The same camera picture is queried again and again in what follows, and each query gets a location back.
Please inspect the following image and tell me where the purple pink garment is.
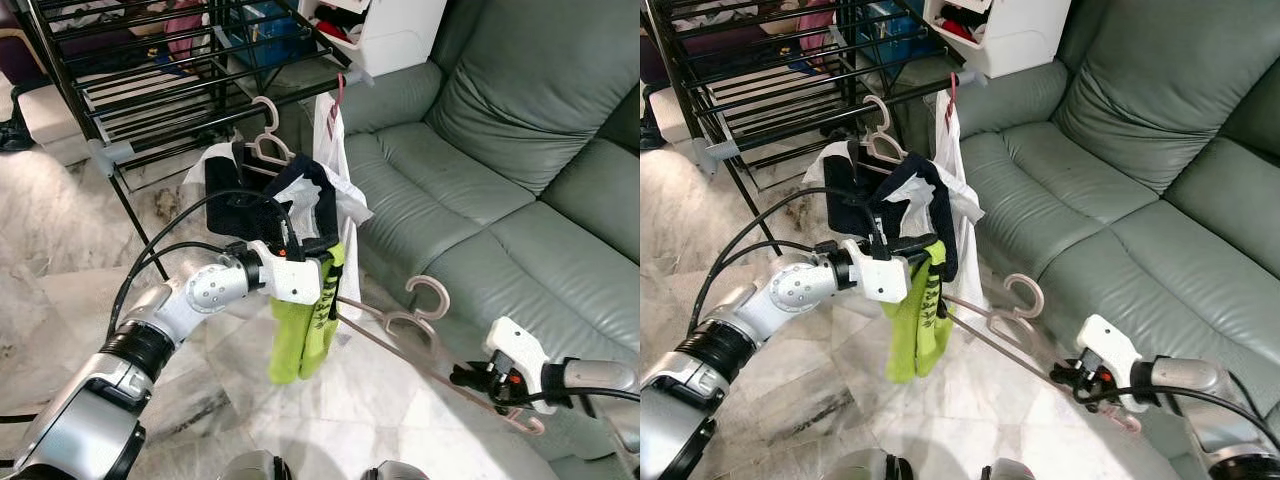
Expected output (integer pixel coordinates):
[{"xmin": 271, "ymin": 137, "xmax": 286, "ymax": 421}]
[
  {"xmin": 165, "ymin": 0, "xmax": 206, "ymax": 66},
  {"xmin": 795, "ymin": 0, "xmax": 836, "ymax": 66}
]

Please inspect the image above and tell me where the purple sofa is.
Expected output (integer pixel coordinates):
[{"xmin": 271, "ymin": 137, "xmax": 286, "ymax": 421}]
[
  {"xmin": 640, "ymin": 30, "xmax": 666, "ymax": 86},
  {"xmin": 0, "ymin": 25, "xmax": 46, "ymax": 86}
]

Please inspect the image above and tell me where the white ottoman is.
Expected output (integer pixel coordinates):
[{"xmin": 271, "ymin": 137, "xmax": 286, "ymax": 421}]
[
  {"xmin": 648, "ymin": 85, "xmax": 721, "ymax": 166},
  {"xmin": 15, "ymin": 82, "xmax": 101, "ymax": 166}
]

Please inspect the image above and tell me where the black metal drying rack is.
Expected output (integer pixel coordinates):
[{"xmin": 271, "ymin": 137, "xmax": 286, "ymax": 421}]
[
  {"xmin": 645, "ymin": 0, "xmax": 991, "ymax": 259},
  {"xmin": 20, "ymin": 0, "xmax": 376, "ymax": 281}
]

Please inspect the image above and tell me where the long white garment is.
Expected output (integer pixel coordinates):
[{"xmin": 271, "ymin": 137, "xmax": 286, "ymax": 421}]
[
  {"xmin": 935, "ymin": 90, "xmax": 986, "ymax": 321},
  {"xmin": 312, "ymin": 93, "xmax": 374, "ymax": 323}
]

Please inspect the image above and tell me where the teal storage box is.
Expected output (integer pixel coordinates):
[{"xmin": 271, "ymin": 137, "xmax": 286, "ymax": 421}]
[
  {"xmin": 850, "ymin": 0, "xmax": 936, "ymax": 71},
  {"xmin": 215, "ymin": 0, "xmax": 316, "ymax": 71}
]

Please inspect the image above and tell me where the white storage cabinet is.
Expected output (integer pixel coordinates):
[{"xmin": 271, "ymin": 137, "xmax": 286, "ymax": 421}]
[
  {"xmin": 298, "ymin": 0, "xmax": 448, "ymax": 79},
  {"xmin": 922, "ymin": 0, "xmax": 1073, "ymax": 79}
]

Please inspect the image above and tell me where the lime green garment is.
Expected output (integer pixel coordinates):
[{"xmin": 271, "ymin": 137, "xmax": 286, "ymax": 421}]
[
  {"xmin": 267, "ymin": 243, "xmax": 348, "ymax": 386},
  {"xmin": 880, "ymin": 240, "xmax": 953, "ymax": 384}
]

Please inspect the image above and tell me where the grey green leather sofa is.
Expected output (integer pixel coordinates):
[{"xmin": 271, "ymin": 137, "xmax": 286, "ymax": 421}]
[
  {"xmin": 340, "ymin": 0, "xmax": 641, "ymax": 466},
  {"xmin": 895, "ymin": 0, "xmax": 1280, "ymax": 471}
]

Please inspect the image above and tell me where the navy garment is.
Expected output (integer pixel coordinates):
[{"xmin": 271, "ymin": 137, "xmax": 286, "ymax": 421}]
[
  {"xmin": 205, "ymin": 140, "xmax": 348, "ymax": 263},
  {"xmin": 825, "ymin": 140, "xmax": 961, "ymax": 283}
]

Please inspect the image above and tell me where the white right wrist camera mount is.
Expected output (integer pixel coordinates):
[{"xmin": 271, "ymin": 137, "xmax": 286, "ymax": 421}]
[
  {"xmin": 1075, "ymin": 314, "xmax": 1146, "ymax": 413},
  {"xmin": 484, "ymin": 317, "xmax": 557, "ymax": 414}
]

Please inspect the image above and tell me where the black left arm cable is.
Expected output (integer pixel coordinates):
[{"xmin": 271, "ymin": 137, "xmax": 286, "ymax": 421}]
[
  {"xmin": 702, "ymin": 240, "xmax": 826, "ymax": 296},
  {"xmin": 122, "ymin": 240, "xmax": 241, "ymax": 296}
]

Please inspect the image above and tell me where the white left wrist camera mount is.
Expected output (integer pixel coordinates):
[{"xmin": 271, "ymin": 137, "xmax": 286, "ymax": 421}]
[
  {"xmin": 845, "ymin": 238, "xmax": 913, "ymax": 304},
  {"xmin": 250, "ymin": 240, "xmax": 323, "ymax": 306}
]

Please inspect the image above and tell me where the dark blue floor cloth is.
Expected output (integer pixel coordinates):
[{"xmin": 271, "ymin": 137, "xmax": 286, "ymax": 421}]
[{"xmin": 0, "ymin": 95, "xmax": 36, "ymax": 153}]

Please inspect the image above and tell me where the black left camera cable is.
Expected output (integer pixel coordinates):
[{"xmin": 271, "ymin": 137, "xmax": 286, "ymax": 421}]
[
  {"xmin": 105, "ymin": 188, "xmax": 301, "ymax": 341},
  {"xmin": 688, "ymin": 186, "xmax": 885, "ymax": 336}
]

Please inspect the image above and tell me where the grey robot left foot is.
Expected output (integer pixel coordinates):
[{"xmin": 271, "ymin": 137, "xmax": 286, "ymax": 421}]
[
  {"xmin": 828, "ymin": 448, "xmax": 911, "ymax": 480},
  {"xmin": 220, "ymin": 450, "xmax": 291, "ymax": 480}
]

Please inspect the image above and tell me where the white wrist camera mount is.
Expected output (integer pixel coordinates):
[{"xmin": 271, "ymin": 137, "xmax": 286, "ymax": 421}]
[
  {"xmin": 484, "ymin": 317, "xmax": 557, "ymax": 414},
  {"xmin": 1075, "ymin": 314, "xmax": 1146, "ymax": 413},
  {"xmin": 845, "ymin": 238, "xmax": 913, "ymax": 304},
  {"xmin": 250, "ymin": 240, "xmax": 323, "ymax": 306}
]

